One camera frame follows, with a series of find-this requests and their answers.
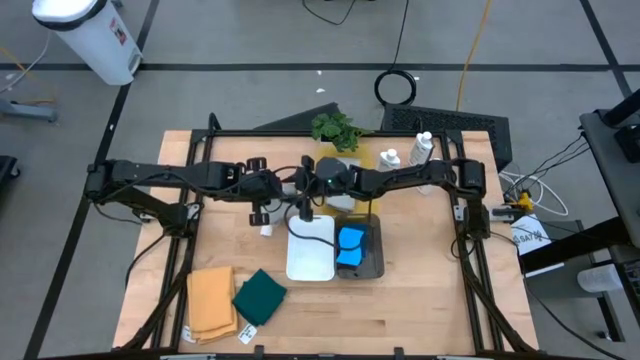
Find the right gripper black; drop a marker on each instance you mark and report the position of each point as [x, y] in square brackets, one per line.
[306, 187]

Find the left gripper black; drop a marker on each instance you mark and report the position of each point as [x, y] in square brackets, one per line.
[260, 189]

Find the blue sponge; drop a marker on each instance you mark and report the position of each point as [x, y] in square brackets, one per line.
[365, 245]
[350, 236]

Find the dark green towel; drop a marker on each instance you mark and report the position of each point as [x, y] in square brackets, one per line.
[259, 297]

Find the orange towel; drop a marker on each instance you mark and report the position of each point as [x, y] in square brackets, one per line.
[210, 300]

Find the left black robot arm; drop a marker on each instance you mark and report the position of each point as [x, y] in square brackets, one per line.
[150, 172]

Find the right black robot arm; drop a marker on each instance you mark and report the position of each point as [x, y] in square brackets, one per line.
[400, 175]

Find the green plant in white pot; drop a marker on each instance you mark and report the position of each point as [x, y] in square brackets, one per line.
[337, 129]

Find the black flat panel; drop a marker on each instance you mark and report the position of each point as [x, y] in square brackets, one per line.
[310, 120]

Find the yellow translucent plastic bin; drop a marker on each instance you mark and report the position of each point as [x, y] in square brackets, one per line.
[369, 156]

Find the white plastic bin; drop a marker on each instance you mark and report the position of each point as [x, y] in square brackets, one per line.
[310, 260]

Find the grey translucent plastic bin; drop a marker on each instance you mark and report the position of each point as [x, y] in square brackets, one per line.
[375, 260]

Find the black perforated computer case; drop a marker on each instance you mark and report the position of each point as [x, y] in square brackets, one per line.
[450, 120]

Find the yellow plug connector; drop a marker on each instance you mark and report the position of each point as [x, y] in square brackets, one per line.
[525, 201]

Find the white trash can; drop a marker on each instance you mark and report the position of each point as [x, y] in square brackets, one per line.
[95, 45]

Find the white printed paper sheet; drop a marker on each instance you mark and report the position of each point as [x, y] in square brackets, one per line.
[530, 235]

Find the grey metal stand leg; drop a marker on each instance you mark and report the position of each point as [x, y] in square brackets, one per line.
[30, 111]

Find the translucent white cylinder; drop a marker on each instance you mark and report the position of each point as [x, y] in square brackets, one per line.
[600, 277]

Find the black side desk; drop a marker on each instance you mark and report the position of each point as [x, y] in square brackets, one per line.
[615, 165]

